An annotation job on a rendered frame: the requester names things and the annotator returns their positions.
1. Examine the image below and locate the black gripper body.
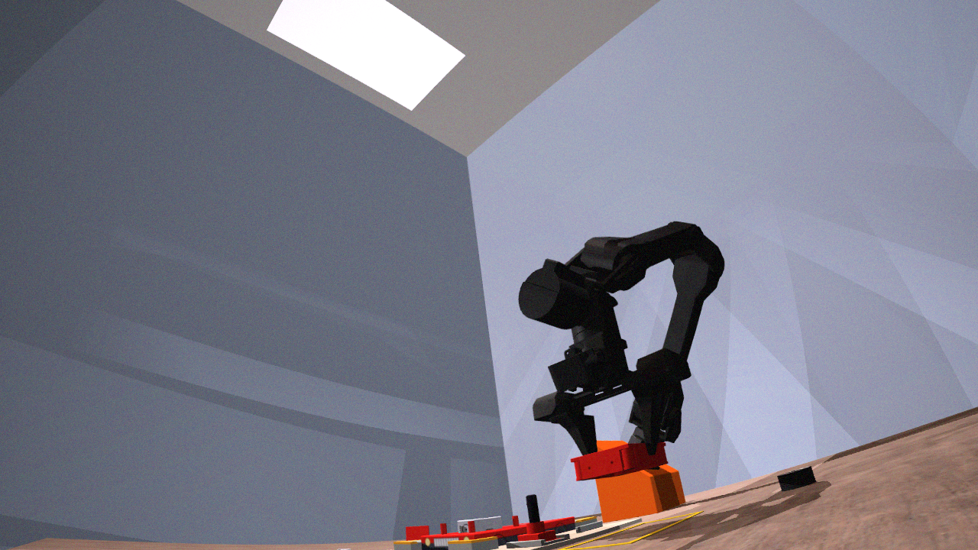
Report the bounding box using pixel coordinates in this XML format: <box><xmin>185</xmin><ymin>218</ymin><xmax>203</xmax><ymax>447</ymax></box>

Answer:
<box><xmin>533</xmin><ymin>325</ymin><xmax>691</xmax><ymax>422</ymax></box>

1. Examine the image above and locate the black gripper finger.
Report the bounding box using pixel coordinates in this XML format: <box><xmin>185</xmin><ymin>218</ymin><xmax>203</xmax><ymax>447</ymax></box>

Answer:
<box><xmin>631</xmin><ymin>381</ymin><xmax>675</xmax><ymax>456</ymax></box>
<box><xmin>549</xmin><ymin>412</ymin><xmax>598</xmax><ymax>456</ymax></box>

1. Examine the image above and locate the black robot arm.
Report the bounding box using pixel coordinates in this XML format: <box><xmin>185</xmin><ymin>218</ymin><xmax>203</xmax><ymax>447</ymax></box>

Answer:
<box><xmin>519</xmin><ymin>222</ymin><xmax>724</xmax><ymax>443</ymax></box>

